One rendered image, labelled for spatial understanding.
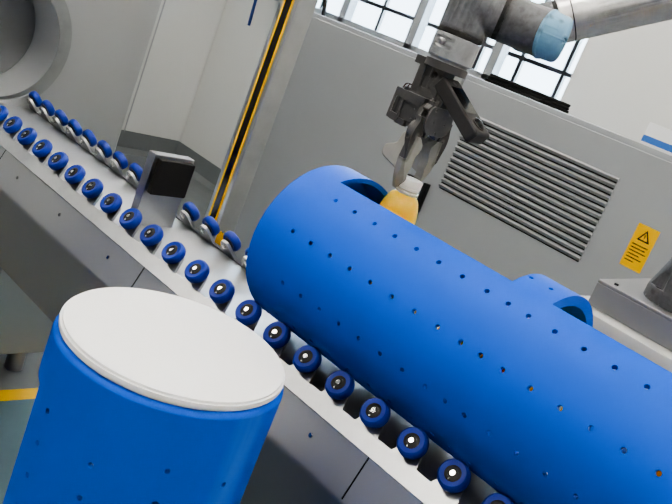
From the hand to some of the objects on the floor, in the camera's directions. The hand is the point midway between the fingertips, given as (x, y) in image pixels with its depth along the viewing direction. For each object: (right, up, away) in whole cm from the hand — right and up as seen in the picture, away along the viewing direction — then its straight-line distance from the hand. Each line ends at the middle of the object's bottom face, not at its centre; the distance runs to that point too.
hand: (408, 183), depth 135 cm
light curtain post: (-73, -84, +93) cm, 145 cm away
